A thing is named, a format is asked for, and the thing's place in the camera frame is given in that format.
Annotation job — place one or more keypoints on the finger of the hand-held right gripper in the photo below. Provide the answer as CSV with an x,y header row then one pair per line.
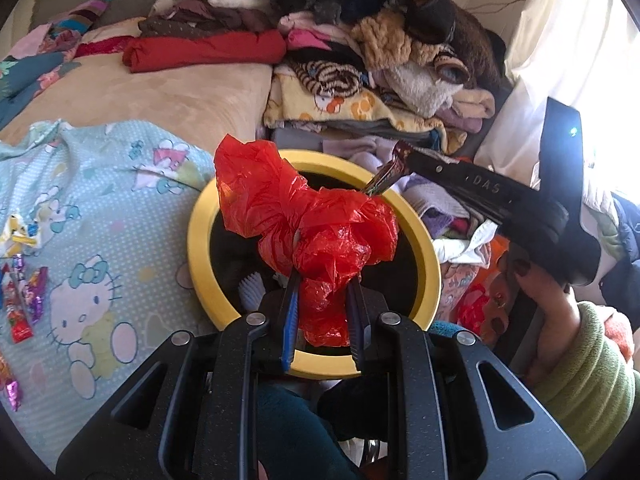
x,y
430,167

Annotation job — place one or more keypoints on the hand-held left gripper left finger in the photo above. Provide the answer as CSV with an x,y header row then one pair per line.
x,y
291,330

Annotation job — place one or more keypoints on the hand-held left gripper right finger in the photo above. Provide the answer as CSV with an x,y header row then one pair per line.
x,y
361,340

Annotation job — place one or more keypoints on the dark snack bar wrapper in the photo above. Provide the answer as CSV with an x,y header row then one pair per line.
x,y
385,175

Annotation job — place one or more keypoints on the white foam fruit net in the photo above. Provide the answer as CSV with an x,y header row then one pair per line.
x,y
249,287

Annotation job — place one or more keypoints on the red plastic bag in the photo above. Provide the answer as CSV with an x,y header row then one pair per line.
x,y
320,220

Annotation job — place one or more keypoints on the yellow rimmed black trash bin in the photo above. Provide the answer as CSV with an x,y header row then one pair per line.
x,y
200,240

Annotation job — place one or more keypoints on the red candy wrapper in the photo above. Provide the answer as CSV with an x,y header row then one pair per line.
x,y
15,310

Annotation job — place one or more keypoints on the purple orange candy wrapper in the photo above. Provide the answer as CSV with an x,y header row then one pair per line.
x,y
10,382

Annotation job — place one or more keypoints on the person's right forearm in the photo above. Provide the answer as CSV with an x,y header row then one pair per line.
x,y
590,380

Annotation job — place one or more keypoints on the person's right hand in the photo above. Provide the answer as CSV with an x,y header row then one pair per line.
x,y
547,305

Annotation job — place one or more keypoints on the dark blue garment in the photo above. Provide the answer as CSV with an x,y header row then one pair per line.
x,y
625,230

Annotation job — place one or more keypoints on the lavender fleece garment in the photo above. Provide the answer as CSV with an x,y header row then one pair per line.
x,y
360,152

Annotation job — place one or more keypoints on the orange plastic bag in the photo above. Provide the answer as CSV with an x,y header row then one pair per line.
x,y
500,252

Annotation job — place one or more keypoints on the white cloth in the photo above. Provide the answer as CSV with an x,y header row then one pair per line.
x,y
470,245

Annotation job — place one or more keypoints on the person's teal trouser leg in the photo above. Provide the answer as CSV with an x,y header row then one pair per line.
x,y
290,425

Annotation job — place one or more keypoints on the yellow cartoon blanket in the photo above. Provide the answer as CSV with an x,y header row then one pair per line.
x,y
350,107

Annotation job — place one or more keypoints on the red crinkled packet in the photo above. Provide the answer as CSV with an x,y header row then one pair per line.
x,y
472,312

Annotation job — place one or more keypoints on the pile of folded clothes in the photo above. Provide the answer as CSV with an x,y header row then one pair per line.
x,y
400,35

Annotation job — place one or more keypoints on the white curtain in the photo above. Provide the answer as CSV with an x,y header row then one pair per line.
x,y
550,35

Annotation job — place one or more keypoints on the light blue cartoon cat blanket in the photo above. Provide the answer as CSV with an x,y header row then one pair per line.
x,y
125,210

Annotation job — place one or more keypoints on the red folded cloth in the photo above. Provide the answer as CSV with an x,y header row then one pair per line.
x,y
200,50

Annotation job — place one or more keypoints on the beige bed sheet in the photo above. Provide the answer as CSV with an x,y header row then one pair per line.
x,y
150,100

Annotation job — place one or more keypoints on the dark red patterned cloth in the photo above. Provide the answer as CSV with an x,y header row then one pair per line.
x,y
105,47

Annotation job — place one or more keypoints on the teal floral quilt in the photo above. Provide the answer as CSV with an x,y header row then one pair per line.
x,y
30,80

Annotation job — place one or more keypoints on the striped pillow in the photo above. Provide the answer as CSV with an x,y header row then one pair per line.
x,y
85,20

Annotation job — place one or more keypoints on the pink pillow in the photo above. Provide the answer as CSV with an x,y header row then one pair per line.
x,y
30,42

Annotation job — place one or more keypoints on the grey bed headboard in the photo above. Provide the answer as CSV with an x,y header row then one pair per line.
x,y
55,2

